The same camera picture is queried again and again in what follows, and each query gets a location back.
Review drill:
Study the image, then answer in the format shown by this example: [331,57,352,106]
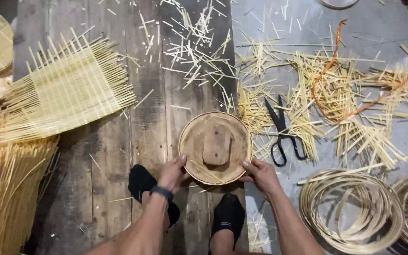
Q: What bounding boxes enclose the person's left hand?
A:
[157,155,190,195]

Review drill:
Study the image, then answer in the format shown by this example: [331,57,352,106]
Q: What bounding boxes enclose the person's right hand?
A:
[239,157,282,200]

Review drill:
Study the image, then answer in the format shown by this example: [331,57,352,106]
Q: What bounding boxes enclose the round wooden basket mould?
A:
[178,111,254,186]

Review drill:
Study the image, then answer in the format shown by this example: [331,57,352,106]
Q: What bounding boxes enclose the black wristband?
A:
[150,186,175,203]

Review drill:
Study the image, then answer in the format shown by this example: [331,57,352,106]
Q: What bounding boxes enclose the person's left black sock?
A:
[128,164,181,228]

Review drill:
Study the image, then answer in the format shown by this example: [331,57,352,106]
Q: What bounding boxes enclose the person's black sock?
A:
[209,193,246,253]
[128,164,181,228]

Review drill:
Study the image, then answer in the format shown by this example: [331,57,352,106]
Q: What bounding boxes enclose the black scissors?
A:
[264,94,308,168]

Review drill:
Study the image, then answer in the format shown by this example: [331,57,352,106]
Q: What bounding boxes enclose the person's right black sock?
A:
[209,193,246,253]

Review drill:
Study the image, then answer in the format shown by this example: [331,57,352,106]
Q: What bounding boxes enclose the wooden plank board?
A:
[13,0,250,255]

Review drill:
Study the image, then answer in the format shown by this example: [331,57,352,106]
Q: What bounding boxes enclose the pile of bamboo hoops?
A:
[298,169,406,255]

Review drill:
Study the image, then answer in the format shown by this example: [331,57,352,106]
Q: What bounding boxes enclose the pile of bamboo offcuts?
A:
[234,25,408,170]

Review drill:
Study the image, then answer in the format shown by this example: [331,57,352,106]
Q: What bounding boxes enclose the orange rattan strip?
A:
[311,5,408,123]

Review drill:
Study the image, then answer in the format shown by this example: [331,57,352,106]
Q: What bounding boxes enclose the woven bamboo mat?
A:
[0,28,138,143]

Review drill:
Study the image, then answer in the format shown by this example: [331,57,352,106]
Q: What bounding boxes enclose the bundle of bamboo strips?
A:
[0,106,61,255]

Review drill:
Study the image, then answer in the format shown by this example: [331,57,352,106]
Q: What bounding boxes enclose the round glass rim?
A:
[317,0,360,10]

